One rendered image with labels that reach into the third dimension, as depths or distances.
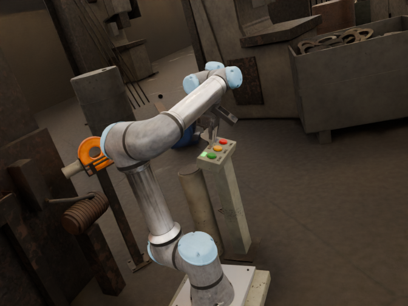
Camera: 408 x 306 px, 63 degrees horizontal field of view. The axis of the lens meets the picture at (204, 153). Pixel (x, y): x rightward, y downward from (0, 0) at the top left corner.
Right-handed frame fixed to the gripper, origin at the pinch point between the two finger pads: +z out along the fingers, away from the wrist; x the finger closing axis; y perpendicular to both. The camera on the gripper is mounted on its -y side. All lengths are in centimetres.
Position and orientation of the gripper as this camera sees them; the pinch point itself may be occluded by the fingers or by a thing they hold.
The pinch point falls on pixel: (212, 143)
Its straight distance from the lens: 146.2
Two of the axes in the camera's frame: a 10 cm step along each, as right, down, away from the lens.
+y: -9.2, -2.6, 3.0
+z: -0.7, 8.5, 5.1
